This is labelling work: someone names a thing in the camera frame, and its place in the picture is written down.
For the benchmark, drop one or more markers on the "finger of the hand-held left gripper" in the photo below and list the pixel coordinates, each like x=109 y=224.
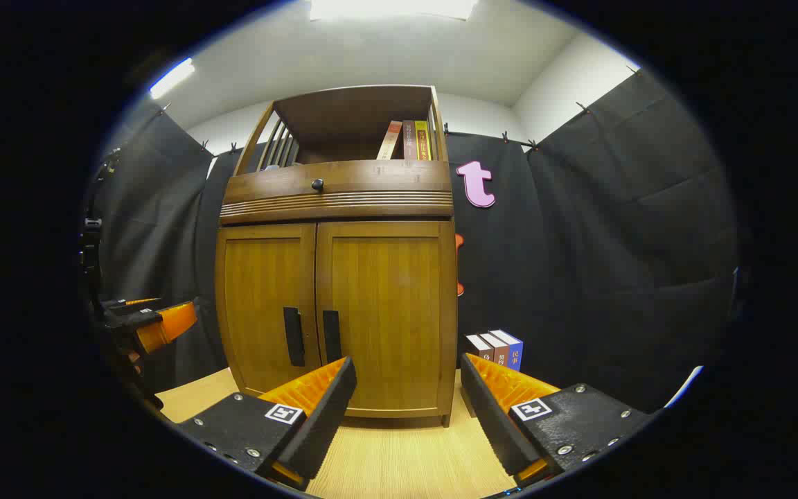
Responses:
x=132 y=303
x=170 y=324

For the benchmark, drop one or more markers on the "black backdrop cloth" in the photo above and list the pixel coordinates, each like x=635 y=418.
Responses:
x=614 y=242

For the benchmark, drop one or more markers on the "maroon book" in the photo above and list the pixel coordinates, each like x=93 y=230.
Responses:
x=497 y=352

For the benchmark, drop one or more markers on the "dark white-spined book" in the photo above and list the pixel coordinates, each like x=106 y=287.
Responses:
x=476 y=345

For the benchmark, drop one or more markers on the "wooden double-door shoe cabinet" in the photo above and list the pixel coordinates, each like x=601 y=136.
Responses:
x=343 y=187

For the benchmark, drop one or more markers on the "blue book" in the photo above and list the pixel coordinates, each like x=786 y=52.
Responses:
x=514 y=353

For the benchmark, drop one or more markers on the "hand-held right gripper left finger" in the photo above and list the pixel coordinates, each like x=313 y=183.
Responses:
x=316 y=423

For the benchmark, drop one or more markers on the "brown book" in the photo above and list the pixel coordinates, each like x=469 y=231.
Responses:
x=409 y=141

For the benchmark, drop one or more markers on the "wooden cabinet door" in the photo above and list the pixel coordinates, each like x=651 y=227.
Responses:
x=392 y=305
x=260 y=305

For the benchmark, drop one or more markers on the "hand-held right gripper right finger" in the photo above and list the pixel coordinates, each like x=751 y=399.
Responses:
x=499 y=423

